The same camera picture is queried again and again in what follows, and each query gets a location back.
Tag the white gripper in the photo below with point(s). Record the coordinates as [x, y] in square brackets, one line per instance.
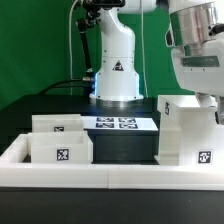
[204, 75]

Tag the white drawer case box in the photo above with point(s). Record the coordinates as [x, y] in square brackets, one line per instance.
[189, 134]

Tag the white front drawer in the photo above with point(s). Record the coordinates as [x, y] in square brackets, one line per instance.
[61, 148]

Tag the white drawer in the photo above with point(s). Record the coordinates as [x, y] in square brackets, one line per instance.
[61, 148]
[57, 123]

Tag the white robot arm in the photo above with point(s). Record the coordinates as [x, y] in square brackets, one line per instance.
[195, 36]

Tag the white marker sheet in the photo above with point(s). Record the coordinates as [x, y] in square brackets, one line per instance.
[119, 123]

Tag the white U-shaped fence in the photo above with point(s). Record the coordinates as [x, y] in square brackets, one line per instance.
[15, 172]

